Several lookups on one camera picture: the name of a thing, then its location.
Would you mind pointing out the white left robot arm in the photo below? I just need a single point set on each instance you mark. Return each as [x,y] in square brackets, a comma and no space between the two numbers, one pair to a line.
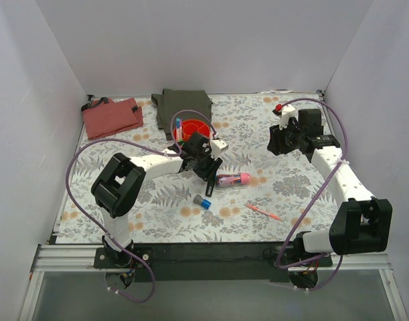
[118,185]

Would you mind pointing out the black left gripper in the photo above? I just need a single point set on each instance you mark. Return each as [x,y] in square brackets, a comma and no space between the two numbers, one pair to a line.
[208,166]

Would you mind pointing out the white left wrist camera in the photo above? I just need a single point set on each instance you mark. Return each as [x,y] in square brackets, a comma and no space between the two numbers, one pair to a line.
[218,146]

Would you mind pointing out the floral patterned table mat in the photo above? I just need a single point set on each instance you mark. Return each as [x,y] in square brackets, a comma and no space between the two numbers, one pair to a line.
[287,185]

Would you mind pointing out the pink clear pencil case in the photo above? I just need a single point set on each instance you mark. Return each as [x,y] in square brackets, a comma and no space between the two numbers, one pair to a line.
[231,180]

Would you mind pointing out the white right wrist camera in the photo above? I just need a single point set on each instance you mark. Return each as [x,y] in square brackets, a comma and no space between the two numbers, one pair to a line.
[285,113]

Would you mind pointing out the olive green folded cloth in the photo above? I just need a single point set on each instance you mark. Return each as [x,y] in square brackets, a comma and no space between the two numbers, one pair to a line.
[169,102]

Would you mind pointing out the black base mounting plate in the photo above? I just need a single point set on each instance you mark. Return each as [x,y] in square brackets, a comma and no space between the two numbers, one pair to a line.
[212,261]

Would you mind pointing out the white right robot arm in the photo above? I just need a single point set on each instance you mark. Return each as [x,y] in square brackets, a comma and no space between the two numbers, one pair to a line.
[362,222]

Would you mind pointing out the aluminium frame rail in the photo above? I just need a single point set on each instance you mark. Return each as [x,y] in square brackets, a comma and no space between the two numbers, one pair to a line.
[80,258]

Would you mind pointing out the grey blue short marker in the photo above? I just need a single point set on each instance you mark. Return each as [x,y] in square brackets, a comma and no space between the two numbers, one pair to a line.
[204,203]

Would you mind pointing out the orange pen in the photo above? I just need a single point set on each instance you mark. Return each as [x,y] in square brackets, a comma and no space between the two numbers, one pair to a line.
[263,212]

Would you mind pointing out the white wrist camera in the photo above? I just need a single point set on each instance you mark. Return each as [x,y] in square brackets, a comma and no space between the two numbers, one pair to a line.
[285,113]
[218,146]

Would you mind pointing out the red pouch with black strap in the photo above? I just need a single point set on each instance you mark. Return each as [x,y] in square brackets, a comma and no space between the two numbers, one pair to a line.
[105,117]

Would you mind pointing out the orange round divided container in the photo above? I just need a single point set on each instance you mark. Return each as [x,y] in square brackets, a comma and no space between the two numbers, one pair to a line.
[188,127]

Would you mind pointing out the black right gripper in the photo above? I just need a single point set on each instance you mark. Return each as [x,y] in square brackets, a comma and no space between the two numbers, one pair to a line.
[276,142]

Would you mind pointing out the black highlighter blue cap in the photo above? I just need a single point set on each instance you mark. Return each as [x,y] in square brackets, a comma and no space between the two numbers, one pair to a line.
[210,187]

